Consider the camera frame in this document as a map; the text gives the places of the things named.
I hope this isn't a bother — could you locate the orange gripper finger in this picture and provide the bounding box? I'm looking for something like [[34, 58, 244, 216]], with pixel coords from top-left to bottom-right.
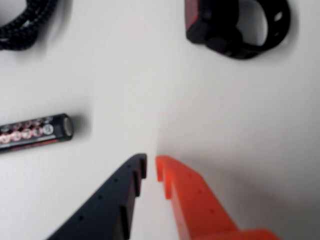
[[155, 154, 284, 240]]

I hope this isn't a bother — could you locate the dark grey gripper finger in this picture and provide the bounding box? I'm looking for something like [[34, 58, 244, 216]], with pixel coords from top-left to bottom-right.
[[45, 152, 148, 240]]

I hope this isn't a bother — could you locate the black AAA battery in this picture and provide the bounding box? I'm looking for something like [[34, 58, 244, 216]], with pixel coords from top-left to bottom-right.
[[0, 113, 75, 154]]

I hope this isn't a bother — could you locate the black ring strap device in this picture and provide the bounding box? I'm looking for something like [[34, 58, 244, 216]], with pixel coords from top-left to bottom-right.
[[184, 0, 293, 60]]

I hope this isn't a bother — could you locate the coiled black USB cable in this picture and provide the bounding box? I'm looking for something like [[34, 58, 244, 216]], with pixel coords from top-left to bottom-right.
[[0, 0, 58, 52]]

